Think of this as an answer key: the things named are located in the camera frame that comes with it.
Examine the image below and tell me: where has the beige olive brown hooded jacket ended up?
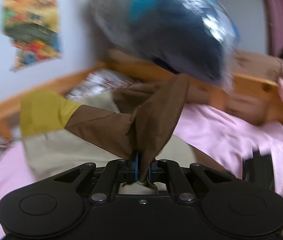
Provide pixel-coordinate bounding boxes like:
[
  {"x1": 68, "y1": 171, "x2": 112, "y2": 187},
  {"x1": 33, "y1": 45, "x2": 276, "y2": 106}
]
[{"x1": 20, "y1": 75, "x2": 196, "y2": 193}]

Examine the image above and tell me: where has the wooden bed frame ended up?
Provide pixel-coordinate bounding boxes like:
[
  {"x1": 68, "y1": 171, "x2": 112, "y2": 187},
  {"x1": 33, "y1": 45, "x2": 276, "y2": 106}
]
[{"x1": 0, "y1": 60, "x2": 283, "y2": 139}]

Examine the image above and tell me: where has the pink bed sheet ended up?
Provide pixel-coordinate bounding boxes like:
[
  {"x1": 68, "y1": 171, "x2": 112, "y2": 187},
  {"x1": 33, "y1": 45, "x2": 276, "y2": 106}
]
[{"x1": 0, "y1": 60, "x2": 283, "y2": 240}]

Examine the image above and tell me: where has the pink curtain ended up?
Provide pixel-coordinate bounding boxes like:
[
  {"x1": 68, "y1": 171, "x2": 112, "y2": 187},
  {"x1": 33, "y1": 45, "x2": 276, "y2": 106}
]
[{"x1": 263, "y1": 0, "x2": 283, "y2": 56}]

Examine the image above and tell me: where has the plastic bag of clothes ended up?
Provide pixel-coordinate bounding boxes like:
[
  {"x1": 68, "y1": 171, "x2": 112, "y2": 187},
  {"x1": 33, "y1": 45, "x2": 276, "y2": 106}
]
[{"x1": 91, "y1": 0, "x2": 238, "y2": 92}]

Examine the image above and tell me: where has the floral satin pillow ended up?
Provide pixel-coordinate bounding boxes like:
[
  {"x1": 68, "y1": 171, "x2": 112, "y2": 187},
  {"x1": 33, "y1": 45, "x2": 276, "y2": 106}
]
[{"x1": 66, "y1": 69, "x2": 137, "y2": 100}]

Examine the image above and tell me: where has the landscape painting poster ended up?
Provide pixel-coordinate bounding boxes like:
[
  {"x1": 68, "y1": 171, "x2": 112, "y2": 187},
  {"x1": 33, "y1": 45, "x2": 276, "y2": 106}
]
[{"x1": 2, "y1": 0, "x2": 61, "y2": 72}]

